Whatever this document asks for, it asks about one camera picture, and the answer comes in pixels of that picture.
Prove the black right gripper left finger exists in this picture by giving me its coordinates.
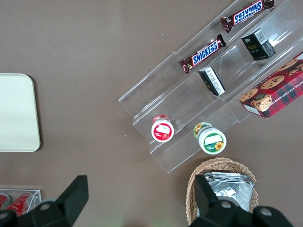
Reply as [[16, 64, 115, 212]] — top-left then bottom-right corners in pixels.
[[18, 175, 89, 227]]

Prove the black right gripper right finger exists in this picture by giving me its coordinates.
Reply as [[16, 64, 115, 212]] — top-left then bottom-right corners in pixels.
[[191, 174, 245, 227]]

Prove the light wicker basket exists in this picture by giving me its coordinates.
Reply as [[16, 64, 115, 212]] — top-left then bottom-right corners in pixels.
[[185, 157, 259, 227]]

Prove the beige serving tray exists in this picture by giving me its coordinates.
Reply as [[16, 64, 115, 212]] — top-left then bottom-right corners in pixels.
[[0, 73, 42, 153]]

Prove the foil container stack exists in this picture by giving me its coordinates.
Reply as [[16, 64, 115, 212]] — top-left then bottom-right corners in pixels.
[[203, 172, 256, 213]]

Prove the clear acrylic bottle rack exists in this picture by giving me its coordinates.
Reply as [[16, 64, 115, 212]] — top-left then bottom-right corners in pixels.
[[0, 188, 43, 215]]

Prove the red cola bottle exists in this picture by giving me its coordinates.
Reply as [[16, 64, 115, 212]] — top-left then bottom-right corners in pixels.
[[0, 193, 11, 210], [6, 192, 33, 211]]

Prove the green lid yogurt cup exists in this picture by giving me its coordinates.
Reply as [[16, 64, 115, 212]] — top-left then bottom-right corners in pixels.
[[193, 122, 227, 155]]

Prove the red lid yogurt cup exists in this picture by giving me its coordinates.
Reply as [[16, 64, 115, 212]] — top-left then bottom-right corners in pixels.
[[151, 114, 175, 143]]

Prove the clear acrylic stepped stand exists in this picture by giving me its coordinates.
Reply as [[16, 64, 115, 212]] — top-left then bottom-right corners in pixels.
[[118, 0, 303, 175]]

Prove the small black box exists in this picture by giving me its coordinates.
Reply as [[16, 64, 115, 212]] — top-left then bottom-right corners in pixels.
[[198, 66, 226, 96], [241, 28, 277, 61]]

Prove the red tartan cookie box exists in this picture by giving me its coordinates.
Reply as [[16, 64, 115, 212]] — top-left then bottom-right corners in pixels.
[[239, 52, 303, 119]]

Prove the Snickers chocolate bar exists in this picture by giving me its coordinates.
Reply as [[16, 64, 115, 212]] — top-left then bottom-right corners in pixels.
[[178, 33, 227, 75], [220, 0, 275, 34]]

